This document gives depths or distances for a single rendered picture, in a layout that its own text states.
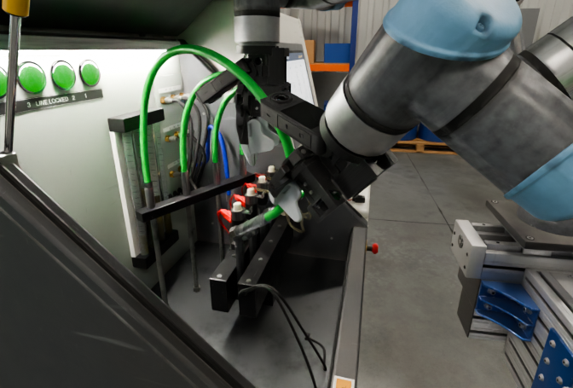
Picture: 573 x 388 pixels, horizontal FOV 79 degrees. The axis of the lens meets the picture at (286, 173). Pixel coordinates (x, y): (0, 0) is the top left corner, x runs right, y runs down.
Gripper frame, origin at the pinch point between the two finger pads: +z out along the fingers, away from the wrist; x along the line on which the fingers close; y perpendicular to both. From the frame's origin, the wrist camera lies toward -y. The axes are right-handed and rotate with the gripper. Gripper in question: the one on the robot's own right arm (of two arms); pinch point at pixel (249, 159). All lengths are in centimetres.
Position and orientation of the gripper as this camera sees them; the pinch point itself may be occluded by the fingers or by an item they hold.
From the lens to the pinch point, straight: 65.6
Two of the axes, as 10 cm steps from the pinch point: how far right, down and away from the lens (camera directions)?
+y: 9.7, 0.9, -2.3
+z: -0.1, 9.4, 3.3
